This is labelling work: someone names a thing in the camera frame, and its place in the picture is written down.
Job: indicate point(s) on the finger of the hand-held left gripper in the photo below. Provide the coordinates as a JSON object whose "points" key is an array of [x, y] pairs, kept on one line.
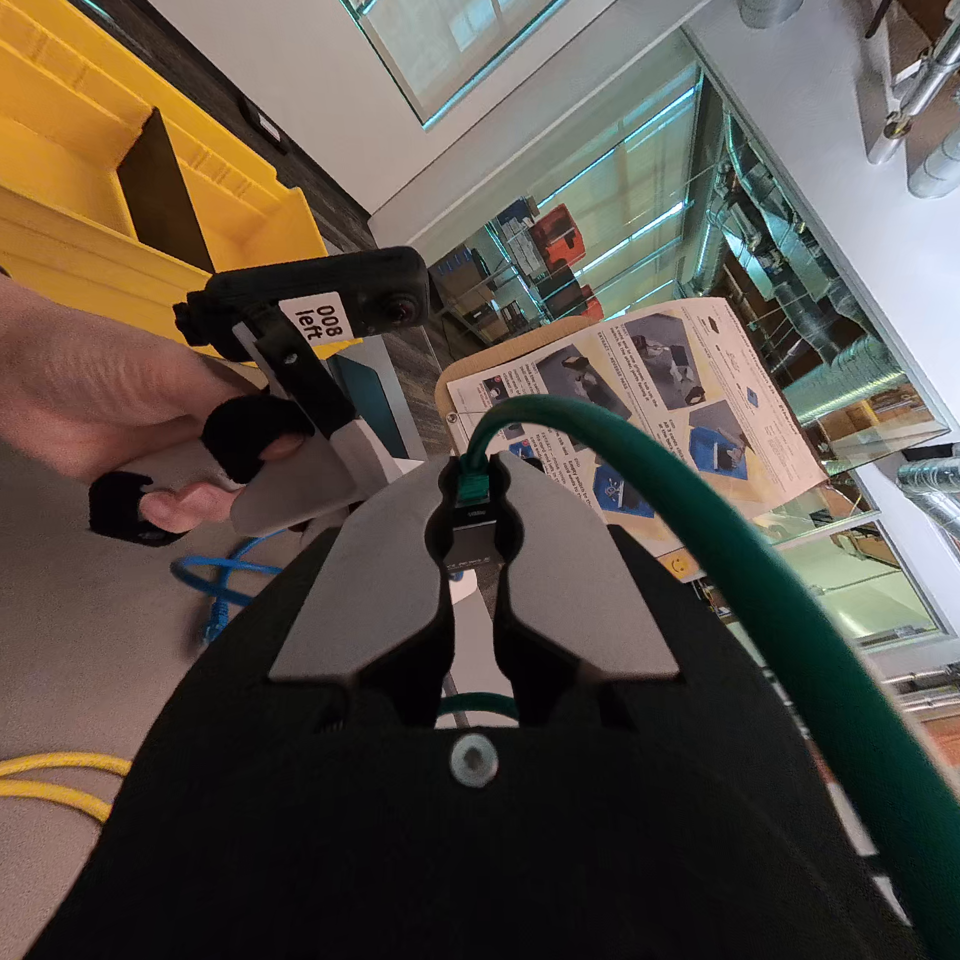
{"points": [[300, 495]]}

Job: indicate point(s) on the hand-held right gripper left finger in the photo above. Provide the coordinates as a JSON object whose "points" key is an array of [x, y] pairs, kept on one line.
{"points": [[360, 600]]}

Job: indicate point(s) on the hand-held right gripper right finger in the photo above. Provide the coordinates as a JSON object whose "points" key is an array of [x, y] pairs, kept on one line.
{"points": [[585, 600]]}

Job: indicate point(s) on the black ethernet hub box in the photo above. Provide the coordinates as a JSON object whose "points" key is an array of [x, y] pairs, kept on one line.
{"points": [[474, 536]]}

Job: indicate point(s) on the person's left hand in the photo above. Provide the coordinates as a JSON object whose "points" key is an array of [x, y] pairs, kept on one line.
{"points": [[90, 390]]}

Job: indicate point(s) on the instruction sign with white base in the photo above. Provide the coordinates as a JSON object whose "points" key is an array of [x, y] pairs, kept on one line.
{"points": [[675, 420]]}

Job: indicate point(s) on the yellow divided plastic bin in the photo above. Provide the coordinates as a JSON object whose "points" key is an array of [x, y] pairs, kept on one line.
{"points": [[75, 150]]}

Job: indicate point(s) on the red storage crate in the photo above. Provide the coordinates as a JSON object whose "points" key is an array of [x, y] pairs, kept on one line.
{"points": [[559, 236]]}

